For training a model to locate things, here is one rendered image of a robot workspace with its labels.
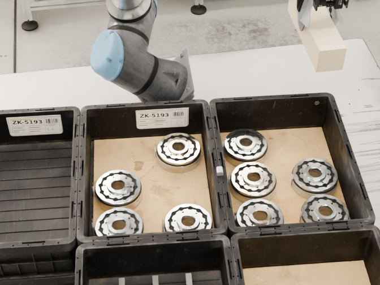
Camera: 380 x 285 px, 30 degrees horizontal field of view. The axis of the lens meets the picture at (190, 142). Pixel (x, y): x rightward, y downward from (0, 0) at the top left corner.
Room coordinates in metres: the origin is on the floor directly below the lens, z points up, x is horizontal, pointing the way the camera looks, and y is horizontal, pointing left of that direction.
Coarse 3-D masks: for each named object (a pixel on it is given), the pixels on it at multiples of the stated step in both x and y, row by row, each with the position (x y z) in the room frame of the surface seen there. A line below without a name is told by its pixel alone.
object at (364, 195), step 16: (256, 96) 1.26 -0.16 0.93; (272, 96) 1.26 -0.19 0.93; (288, 96) 1.26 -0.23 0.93; (304, 96) 1.26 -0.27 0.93; (320, 96) 1.26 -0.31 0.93; (336, 112) 1.21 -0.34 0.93; (352, 160) 1.06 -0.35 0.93; (224, 176) 1.01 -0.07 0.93; (224, 192) 0.96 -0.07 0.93; (368, 208) 0.92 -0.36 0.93; (272, 224) 0.88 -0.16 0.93; (288, 224) 0.88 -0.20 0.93; (304, 224) 0.88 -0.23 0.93; (320, 224) 0.88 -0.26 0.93; (336, 224) 0.88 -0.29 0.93; (352, 224) 0.88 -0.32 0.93
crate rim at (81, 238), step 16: (80, 112) 1.20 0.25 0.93; (208, 112) 1.21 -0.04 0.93; (80, 128) 1.15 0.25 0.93; (208, 128) 1.17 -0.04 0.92; (80, 144) 1.10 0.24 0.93; (208, 144) 1.10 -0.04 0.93; (80, 160) 1.05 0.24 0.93; (80, 176) 1.00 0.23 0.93; (80, 192) 0.96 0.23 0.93; (80, 208) 0.92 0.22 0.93; (224, 208) 0.92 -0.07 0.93; (80, 224) 0.88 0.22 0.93; (224, 224) 0.88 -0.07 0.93; (80, 240) 0.84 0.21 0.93; (96, 240) 0.84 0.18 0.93; (112, 240) 0.84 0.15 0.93
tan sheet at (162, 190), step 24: (96, 144) 1.20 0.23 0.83; (120, 144) 1.20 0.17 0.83; (144, 144) 1.20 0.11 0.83; (96, 168) 1.12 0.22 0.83; (120, 168) 1.12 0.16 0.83; (144, 168) 1.12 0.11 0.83; (144, 192) 1.05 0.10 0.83; (168, 192) 1.05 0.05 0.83; (192, 192) 1.05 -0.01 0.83; (96, 216) 0.98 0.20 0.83; (144, 216) 0.98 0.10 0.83
